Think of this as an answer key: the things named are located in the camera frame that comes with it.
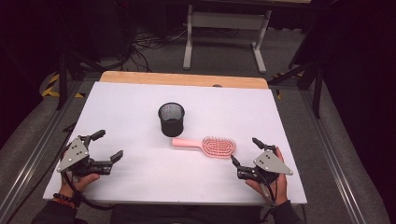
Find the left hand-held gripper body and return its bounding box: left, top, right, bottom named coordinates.
left=56, top=134, right=113, bottom=177

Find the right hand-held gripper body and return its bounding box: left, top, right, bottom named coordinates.
left=236, top=144, right=294, bottom=185

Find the pink hairbrush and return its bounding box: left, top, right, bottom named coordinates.
left=171, top=135, right=237, bottom=160

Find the black mesh pen holder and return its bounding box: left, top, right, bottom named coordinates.
left=157, top=102, right=186, bottom=138

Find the person's right hand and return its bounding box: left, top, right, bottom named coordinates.
left=245, top=147, right=289, bottom=206

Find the person's left hand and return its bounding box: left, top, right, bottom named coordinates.
left=59, top=172, right=101, bottom=198

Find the yellow black floor tape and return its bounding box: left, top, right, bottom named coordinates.
left=273, top=71, right=304, bottom=101
left=41, top=73, right=86, bottom=99

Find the person's lap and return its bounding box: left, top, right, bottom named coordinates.
left=110, top=204, right=263, bottom=224

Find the black tripod stand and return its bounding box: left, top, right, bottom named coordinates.
left=268, top=60, right=325, bottom=119
left=55, top=50, right=106, bottom=110

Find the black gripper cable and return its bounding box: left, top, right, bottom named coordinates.
left=62, top=172, right=116, bottom=211
left=258, top=172, right=278, bottom=223

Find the metal floor rail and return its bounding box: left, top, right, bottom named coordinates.
left=0, top=79, right=82, bottom=216
left=299, top=90, right=367, bottom=224

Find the dark beaded bracelet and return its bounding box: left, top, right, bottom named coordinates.
left=51, top=192, right=81, bottom=209

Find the tangle of black floor cables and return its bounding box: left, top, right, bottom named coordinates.
left=120, top=26, right=188, bottom=73

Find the white metal desk frame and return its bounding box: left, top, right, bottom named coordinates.
left=182, top=3, right=273, bottom=75

